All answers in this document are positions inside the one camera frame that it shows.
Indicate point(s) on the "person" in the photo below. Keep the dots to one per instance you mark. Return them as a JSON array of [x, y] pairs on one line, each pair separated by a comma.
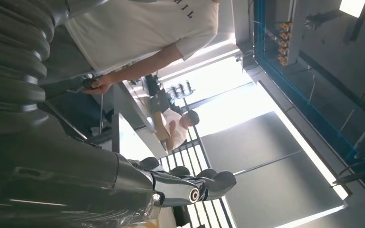
[[176, 126], [132, 31]]

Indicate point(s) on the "steel workbench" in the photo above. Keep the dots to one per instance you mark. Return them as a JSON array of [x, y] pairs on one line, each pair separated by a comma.
[[116, 126]]

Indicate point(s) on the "ceiling light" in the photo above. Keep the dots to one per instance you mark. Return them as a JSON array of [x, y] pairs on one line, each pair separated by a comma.
[[352, 7]]

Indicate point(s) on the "blue ceiling beam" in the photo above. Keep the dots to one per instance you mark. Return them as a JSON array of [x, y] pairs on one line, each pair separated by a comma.
[[308, 108]]

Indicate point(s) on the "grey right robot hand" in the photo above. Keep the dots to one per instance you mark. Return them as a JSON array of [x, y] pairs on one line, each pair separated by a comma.
[[59, 176]]

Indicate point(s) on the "cardboard box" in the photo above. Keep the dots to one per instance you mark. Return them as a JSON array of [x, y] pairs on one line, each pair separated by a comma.
[[160, 126]]

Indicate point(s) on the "black window railing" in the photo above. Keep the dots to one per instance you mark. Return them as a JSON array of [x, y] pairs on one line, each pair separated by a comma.
[[191, 145]]

